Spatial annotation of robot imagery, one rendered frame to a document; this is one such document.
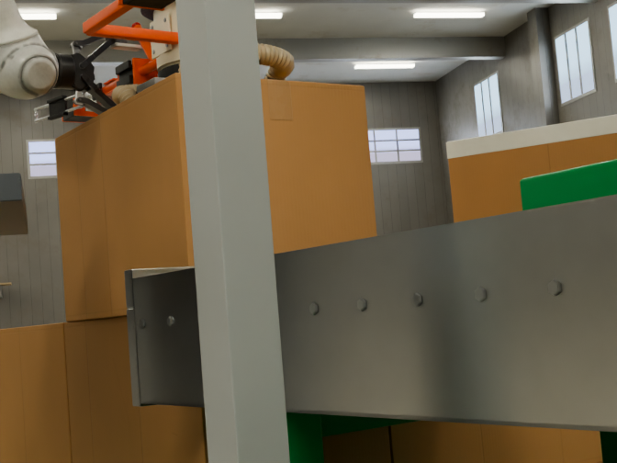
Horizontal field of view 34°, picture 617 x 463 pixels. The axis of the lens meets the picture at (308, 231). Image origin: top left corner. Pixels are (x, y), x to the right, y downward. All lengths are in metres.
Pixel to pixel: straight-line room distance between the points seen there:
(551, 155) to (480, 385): 2.18
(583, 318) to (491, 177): 2.31
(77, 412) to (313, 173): 0.75
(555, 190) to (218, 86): 0.35
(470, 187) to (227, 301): 2.26
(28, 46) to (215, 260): 1.10
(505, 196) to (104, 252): 1.49
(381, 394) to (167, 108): 0.84
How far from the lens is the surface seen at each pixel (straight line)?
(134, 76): 2.29
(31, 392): 2.49
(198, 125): 1.02
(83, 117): 2.63
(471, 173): 3.19
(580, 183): 1.02
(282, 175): 1.82
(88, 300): 2.13
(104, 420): 2.11
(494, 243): 0.95
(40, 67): 2.01
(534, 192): 1.05
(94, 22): 1.93
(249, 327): 0.99
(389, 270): 1.06
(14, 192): 1.49
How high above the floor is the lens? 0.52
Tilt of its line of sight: 5 degrees up
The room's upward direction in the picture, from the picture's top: 5 degrees counter-clockwise
